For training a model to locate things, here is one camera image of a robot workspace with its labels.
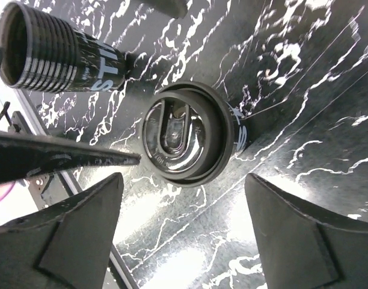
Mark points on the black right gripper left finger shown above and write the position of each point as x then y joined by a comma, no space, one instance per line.
66,245

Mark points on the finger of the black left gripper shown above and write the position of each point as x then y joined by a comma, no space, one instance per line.
24,156
176,9

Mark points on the black plastic cup lid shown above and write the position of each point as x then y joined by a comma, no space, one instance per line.
187,134

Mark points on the single black paper cup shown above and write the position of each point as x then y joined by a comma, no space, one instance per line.
241,131

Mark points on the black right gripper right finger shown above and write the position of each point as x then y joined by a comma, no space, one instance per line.
303,245

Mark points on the black cup stack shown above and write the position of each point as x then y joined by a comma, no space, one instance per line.
44,53

